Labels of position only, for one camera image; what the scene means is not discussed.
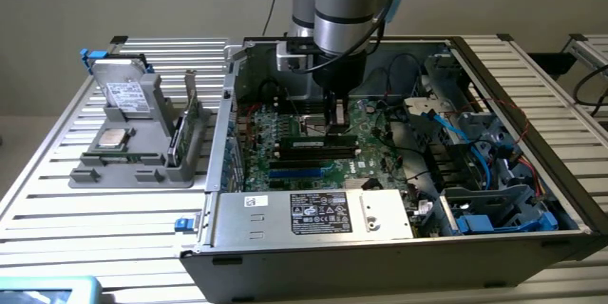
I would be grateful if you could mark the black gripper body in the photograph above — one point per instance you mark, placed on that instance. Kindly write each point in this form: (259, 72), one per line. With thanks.
(338, 70)

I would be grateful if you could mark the green RAM stick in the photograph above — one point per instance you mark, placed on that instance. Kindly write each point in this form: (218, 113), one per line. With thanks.
(316, 142)

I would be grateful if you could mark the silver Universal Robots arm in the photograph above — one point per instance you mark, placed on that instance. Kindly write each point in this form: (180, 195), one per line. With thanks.
(339, 5)

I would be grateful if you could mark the black RAM slot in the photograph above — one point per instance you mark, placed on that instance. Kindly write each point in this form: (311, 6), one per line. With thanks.
(318, 149)
(314, 156)

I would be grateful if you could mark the CPU socket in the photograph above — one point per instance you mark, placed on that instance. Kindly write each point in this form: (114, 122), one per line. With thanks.
(308, 123)

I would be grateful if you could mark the green motherboard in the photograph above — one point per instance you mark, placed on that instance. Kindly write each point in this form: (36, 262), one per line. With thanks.
(323, 147)

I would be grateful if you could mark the black expansion slot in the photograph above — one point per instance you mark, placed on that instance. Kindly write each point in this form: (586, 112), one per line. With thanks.
(296, 165)

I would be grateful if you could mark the open black PC case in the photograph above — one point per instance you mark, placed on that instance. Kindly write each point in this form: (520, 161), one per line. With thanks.
(394, 161)

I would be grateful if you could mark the blue expansion slot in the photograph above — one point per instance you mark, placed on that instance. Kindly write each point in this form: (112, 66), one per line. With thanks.
(295, 173)

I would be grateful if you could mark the silver power supply unit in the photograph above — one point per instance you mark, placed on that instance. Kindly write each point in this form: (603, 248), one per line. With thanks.
(311, 215)

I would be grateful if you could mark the grey disk bay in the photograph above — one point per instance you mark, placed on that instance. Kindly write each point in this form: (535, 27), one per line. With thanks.
(490, 190)

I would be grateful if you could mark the grey parts rack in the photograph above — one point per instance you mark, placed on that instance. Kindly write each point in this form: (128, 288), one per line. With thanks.
(138, 140)

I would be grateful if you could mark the blue case latch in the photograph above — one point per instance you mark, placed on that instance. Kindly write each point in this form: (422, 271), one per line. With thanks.
(186, 224)

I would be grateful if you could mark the silver hard disk drive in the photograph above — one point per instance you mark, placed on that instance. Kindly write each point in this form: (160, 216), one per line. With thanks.
(119, 87)

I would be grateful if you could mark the silver CPU chip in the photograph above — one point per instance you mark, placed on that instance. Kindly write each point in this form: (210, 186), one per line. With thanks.
(112, 138)

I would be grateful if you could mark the blue disk caddy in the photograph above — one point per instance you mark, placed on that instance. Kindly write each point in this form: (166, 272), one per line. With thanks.
(111, 60)

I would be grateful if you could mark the teal plastic bin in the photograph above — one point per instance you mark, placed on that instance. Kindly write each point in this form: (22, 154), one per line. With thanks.
(50, 290)

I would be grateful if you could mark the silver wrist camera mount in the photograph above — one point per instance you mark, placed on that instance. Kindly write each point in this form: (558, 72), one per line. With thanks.
(291, 57)

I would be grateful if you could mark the graphics card with metal bracket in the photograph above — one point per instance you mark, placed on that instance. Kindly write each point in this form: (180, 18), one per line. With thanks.
(186, 119)

